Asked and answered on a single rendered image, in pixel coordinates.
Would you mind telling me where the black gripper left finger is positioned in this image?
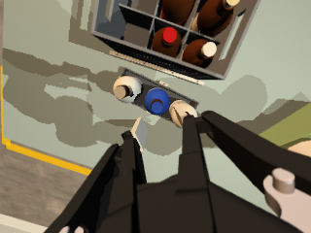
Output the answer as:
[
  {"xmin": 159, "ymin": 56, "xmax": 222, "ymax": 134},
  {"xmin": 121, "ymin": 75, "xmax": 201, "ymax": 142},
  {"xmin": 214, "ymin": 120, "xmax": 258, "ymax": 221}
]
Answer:
[{"xmin": 44, "ymin": 117, "xmax": 148, "ymax": 233}]

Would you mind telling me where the blue bottle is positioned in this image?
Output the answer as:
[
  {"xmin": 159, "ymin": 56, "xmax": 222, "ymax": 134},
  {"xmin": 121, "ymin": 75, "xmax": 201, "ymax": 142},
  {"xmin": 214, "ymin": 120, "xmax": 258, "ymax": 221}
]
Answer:
[{"xmin": 144, "ymin": 87, "xmax": 170, "ymax": 116}]

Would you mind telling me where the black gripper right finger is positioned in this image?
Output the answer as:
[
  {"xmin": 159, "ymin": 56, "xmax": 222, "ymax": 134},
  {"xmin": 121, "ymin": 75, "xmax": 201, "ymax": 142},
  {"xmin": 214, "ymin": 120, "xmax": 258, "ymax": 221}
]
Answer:
[{"xmin": 171, "ymin": 104, "xmax": 311, "ymax": 233}]

